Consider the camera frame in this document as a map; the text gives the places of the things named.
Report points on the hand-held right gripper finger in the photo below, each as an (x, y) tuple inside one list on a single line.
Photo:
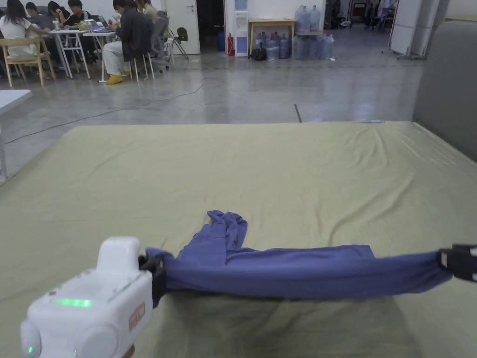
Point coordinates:
[(462, 263)]

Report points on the bed with pale green sheet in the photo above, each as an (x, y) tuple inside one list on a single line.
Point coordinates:
[(261, 167)]

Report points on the grey padded headboard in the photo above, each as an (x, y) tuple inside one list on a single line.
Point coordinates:
[(447, 93)]

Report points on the black bag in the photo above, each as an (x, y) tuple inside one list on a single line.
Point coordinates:
[(259, 55)]

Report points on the white water dispenser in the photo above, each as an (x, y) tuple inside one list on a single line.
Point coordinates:
[(241, 37)]

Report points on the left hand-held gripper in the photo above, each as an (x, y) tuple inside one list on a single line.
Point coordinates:
[(89, 309)]

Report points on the red fire extinguisher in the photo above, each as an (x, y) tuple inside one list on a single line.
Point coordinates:
[(231, 46)]

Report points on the person's left hand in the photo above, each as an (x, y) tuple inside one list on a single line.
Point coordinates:
[(130, 352)]

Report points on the group of people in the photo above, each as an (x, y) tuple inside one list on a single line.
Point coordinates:
[(130, 37)]

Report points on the group of water bottles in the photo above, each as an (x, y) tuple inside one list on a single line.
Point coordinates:
[(309, 46)]

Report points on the dark blue shirt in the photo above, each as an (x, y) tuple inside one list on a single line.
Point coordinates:
[(298, 272)]

